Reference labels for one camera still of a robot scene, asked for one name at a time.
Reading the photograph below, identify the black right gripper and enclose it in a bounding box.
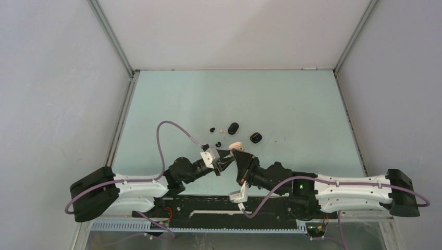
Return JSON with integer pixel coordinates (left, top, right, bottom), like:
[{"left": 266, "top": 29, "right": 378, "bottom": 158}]
[{"left": 232, "top": 148, "right": 285, "bottom": 196}]

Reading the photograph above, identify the pink charging case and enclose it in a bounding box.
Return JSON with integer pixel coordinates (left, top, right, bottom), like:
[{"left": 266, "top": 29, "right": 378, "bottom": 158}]
[{"left": 228, "top": 142, "right": 244, "bottom": 152}]

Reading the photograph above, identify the black oval charging case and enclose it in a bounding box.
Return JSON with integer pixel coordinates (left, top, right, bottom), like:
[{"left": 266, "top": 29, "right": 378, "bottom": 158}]
[{"left": 227, "top": 122, "right": 239, "bottom": 135}]

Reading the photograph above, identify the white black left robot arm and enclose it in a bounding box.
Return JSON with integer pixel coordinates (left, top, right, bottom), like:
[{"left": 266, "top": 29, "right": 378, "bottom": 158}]
[{"left": 65, "top": 148, "right": 234, "bottom": 222}]

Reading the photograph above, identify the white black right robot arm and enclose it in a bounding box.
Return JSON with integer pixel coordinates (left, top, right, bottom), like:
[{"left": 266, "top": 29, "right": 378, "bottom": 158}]
[{"left": 230, "top": 149, "right": 421, "bottom": 220}]

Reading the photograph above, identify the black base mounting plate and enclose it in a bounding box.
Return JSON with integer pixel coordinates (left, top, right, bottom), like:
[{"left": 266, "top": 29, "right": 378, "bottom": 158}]
[{"left": 132, "top": 195, "right": 338, "bottom": 230}]

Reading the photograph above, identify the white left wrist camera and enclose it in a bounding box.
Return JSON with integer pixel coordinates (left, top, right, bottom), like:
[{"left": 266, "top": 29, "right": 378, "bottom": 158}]
[{"left": 200, "top": 147, "right": 220, "bottom": 169}]

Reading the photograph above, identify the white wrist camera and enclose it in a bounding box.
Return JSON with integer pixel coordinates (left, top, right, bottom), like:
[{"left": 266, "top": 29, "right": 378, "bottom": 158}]
[
  {"left": 228, "top": 181, "right": 249, "bottom": 211},
  {"left": 200, "top": 147, "right": 220, "bottom": 169}
]

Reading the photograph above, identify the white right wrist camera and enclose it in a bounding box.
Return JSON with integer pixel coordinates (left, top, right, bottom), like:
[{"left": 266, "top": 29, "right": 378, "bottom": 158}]
[{"left": 228, "top": 181, "right": 249, "bottom": 211}]

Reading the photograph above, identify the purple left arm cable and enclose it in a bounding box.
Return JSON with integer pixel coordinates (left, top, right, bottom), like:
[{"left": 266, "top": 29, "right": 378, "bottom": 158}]
[{"left": 64, "top": 120, "right": 208, "bottom": 215}]

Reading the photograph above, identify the aluminium frame rail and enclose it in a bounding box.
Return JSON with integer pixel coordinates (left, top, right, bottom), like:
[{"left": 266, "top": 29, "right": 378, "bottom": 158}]
[{"left": 70, "top": 196, "right": 404, "bottom": 250}]

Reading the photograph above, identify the grey slotted cable duct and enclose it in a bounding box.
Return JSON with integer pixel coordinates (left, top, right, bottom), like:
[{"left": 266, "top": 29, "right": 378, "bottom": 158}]
[{"left": 90, "top": 220, "right": 307, "bottom": 234}]

